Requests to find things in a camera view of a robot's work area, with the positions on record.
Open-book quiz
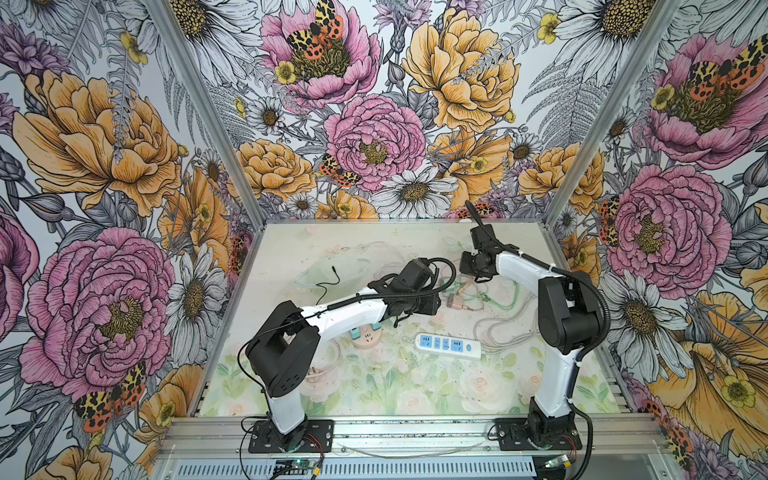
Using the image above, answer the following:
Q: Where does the pink power strip cord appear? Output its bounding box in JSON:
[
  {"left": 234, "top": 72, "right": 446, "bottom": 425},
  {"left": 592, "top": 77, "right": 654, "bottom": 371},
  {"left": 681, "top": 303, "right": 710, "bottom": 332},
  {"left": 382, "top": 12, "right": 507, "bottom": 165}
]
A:
[{"left": 302, "top": 341, "right": 343, "bottom": 385}]

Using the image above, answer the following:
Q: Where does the black charging cable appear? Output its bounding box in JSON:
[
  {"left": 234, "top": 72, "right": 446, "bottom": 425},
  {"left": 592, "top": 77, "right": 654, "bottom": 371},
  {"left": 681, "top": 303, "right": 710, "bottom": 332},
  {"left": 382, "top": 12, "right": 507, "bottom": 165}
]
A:
[{"left": 314, "top": 266, "right": 342, "bottom": 307}]

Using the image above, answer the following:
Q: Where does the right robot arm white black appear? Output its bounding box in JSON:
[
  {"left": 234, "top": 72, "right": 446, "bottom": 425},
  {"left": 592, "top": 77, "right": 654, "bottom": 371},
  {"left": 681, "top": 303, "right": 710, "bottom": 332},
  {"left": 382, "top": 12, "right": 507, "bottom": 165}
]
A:
[{"left": 460, "top": 224, "right": 608, "bottom": 448}]

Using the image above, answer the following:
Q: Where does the pink charger plug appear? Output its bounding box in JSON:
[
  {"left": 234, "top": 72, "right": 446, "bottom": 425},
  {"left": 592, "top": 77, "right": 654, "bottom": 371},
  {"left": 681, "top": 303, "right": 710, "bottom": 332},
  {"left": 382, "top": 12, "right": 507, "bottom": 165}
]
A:
[{"left": 447, "top": 295, "right": 468, "bottom": 310}]

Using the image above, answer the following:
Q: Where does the small green circuit board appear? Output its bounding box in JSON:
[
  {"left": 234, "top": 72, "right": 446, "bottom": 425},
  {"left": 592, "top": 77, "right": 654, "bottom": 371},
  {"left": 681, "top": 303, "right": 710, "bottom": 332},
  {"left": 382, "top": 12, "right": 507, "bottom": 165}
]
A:
[{"left": 272, "top": 459, "right": 322, "bottom": 479}]

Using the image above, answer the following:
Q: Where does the white blue rectangular power strip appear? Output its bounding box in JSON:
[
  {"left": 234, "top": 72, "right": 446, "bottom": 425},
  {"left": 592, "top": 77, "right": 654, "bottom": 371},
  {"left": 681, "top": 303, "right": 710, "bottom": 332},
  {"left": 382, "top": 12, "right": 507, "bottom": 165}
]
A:
[{"left": 414, "top": 333, "right": 482, "bottom": 360}]

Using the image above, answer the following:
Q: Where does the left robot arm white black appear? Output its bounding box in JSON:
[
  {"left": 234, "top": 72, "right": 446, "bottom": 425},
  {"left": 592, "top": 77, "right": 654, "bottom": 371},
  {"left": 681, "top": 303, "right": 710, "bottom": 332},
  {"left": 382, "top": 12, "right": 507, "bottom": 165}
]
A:
[{"left": 240, "top": 257, "right": 457, "bottom": 453}]

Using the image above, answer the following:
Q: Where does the aluminium front rail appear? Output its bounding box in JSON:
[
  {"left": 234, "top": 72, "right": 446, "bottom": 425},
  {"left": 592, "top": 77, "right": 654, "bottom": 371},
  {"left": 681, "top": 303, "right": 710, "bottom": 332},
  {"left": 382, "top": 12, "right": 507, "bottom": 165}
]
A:
[{"left": 158, "top": 413, "right": 668, "bottom": 460}]

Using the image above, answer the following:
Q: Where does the white power strip cord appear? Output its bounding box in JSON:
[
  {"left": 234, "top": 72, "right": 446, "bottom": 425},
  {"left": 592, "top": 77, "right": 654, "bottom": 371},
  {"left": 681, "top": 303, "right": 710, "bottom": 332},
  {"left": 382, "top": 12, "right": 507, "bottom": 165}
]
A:
[{"left": 472, "top": 293, "right": 541, "bottom": 354}]

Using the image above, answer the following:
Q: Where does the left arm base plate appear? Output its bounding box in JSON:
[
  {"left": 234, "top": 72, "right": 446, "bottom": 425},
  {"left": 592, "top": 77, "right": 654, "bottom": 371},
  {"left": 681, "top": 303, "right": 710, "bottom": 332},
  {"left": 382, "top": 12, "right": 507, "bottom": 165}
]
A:
[{"left": 248, "top": 419, "right": 335, "bottom": 454}]

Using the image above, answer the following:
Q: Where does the round pink power strip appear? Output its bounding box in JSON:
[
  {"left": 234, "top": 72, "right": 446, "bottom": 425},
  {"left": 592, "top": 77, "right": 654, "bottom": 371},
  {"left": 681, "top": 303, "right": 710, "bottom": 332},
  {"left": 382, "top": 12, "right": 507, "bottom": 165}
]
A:
[{"left": 351, "top": 329, "right": 383, "bottom": 350}]

